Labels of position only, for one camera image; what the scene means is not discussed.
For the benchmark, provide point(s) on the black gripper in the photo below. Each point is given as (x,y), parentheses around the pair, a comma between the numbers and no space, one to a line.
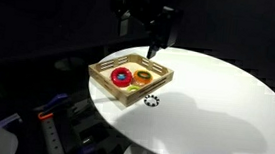
(164,29)

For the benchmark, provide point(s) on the wooden slatted tray box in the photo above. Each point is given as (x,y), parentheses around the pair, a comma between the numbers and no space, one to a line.
(130,78)

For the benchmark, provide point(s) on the grey power strip orange end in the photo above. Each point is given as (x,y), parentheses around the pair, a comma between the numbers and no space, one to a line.
(52,139)

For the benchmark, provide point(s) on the purple clamp handle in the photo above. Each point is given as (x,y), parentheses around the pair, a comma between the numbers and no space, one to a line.
(56,99)

